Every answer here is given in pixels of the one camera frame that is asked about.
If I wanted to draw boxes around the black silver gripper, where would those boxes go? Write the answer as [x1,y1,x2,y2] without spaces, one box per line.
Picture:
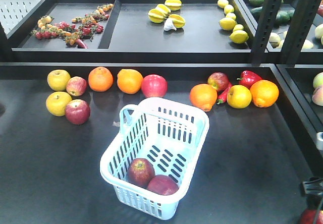
[301,132,322,209]

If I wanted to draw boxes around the dark red apple corner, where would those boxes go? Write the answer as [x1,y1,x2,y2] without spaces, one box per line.
[298,209,322,224]

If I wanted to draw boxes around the light blue plastic basket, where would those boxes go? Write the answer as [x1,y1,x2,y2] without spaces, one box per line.
[100,97,209,220]

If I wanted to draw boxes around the dark red striped apple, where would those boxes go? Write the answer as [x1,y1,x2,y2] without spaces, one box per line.
[127,158,155,189]

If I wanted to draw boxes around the pink green peach front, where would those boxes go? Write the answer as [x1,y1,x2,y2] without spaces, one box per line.
[312,85,323,106]

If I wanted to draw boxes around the pink green peach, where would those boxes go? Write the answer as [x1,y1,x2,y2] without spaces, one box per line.
[312,72,323,89]
[312,85,323,106]

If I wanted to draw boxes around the orange fruit centre right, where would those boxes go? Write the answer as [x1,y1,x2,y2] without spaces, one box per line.
[250,80,279,108]

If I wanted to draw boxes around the orange fruit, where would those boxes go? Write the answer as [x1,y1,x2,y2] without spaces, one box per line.
[189,84,218,112]
[250,80,279,108]
[117,69,143,94]

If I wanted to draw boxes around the pink green peach back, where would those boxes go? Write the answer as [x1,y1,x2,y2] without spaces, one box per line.
[312,72,323,89]

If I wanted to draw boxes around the red bell pepper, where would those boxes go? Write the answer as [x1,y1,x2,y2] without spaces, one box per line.
[237,70,262,89]

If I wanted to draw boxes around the small red chili pepper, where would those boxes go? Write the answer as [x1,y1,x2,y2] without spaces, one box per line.
[216,82,232,104]

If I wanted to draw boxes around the black wooden produce stand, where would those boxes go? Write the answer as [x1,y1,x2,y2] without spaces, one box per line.
[1,0,322,223]

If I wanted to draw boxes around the orange fruit centre left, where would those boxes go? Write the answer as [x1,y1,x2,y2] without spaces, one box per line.
[189,84,218,112]

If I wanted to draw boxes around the red yellow apple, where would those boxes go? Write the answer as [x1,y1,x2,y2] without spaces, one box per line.
[207,72,229,92]

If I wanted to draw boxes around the pale green pears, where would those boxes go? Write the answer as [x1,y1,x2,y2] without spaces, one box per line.
[268,23,322,50]

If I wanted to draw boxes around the yellow lemon pile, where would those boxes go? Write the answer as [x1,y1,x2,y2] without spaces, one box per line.
[217,0,249,44]

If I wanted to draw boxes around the green avocado pile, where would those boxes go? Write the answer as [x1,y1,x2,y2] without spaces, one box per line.
[248,0,296,27]

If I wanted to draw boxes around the big red apple left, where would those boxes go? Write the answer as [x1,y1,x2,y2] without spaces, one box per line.
[141,74,168,98]

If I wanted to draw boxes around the white garlic bulb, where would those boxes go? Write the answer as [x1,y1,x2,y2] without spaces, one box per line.
[164,18,177,31]

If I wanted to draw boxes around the yellow starfruit bunch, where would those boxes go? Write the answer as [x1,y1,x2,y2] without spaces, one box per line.
[147,0,186,30]

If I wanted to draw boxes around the large orange far left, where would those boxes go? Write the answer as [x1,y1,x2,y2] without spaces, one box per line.
[88,67,114,92]

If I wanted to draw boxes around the dark red apple left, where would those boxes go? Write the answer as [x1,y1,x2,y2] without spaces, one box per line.
[65,99,91,125]

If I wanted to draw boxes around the pink striped apple left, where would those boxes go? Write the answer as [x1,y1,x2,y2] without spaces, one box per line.
[66,76,87,96]

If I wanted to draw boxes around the yellow apple front left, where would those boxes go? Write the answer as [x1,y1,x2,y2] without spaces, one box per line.
[45,91,72,117]

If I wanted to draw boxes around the yellow apple back left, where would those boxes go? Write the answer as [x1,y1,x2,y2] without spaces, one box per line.
[47,69,71,91]

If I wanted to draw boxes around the cherry tomato vine pile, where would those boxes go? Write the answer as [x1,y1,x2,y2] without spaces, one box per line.
[30,4,114,49]

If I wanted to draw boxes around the white perforated panel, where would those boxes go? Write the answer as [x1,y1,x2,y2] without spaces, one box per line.
[1,0,41,34]

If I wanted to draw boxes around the black shelf upright post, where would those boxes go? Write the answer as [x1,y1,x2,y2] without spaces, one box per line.
[251,0,323,67]

